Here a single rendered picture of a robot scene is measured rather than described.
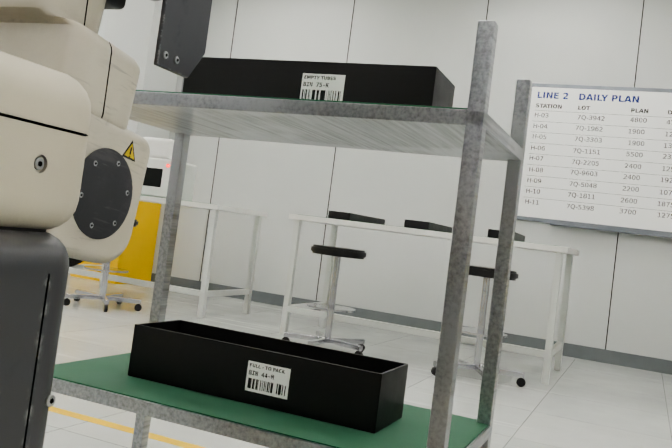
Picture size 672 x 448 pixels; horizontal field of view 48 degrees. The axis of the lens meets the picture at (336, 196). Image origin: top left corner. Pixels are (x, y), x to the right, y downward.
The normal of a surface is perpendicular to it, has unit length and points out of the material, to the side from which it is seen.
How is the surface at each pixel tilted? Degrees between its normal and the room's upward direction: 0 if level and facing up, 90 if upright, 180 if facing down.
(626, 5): 90
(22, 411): 90
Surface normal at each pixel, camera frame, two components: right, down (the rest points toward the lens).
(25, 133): 0.93, 0.10
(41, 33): -0.33, -0.23
